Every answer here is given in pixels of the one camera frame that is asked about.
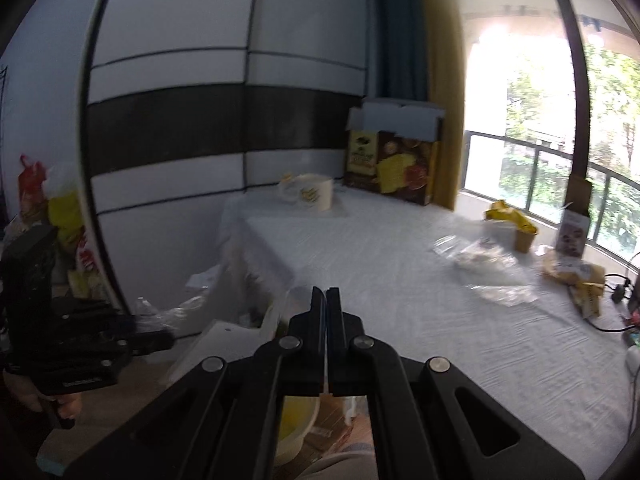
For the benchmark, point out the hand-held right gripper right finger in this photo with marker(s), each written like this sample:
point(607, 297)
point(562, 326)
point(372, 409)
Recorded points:
point(341, 332)

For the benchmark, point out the clear plastic wrapper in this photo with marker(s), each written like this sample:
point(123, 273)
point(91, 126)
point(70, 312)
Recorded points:
point(475, 252)
point(155, 315)
point(502, 294)

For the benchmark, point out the balcony railing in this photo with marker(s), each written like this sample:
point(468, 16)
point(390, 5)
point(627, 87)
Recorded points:
point(530, 170)

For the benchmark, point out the pale yellow plastic bin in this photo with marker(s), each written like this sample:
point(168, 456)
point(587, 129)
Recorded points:
point(295, 420)

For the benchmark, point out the black power plug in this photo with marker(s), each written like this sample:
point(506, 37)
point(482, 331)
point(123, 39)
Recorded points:
point(620, 292)

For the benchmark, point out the yellow curtain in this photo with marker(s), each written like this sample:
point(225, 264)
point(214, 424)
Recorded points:
point(445, 85)

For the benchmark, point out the person's left hand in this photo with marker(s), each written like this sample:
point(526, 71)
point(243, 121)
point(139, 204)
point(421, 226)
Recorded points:
point(25, 390)

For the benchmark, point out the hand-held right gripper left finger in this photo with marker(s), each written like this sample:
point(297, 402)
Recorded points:
point(315, 332)

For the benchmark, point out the white plastic bag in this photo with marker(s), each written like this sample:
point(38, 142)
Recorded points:
point(62, 180)

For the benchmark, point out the red snack bag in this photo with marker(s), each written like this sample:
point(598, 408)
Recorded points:
point(32, 180)

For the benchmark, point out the white mug with yellow bear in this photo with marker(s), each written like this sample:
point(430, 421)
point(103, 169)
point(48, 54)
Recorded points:
point(312, 192)

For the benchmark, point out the teal curtain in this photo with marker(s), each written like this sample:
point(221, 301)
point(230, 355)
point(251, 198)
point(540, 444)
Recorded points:
point(400, 30)

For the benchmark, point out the yellow snack bag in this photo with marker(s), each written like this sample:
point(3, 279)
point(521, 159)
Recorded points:
point(65, 220)

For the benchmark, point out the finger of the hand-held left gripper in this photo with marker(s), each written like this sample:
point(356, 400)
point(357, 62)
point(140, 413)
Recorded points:
point(100, 316)
point(145, 347)

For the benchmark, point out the kraft paper bag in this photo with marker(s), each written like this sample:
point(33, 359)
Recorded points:
point(575, 275)

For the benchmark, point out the small open picture carton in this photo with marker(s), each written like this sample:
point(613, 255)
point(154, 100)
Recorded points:
point(572, 230)

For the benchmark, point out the open brown snack box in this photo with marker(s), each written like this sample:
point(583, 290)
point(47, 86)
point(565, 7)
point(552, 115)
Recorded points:
point(395, 165)

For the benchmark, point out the black white panelled wardrobe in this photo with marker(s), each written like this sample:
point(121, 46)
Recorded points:
point(200, 110)

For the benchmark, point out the black framed glass door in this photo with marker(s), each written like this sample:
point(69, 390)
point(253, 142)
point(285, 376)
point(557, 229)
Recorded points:
point(565, 60)

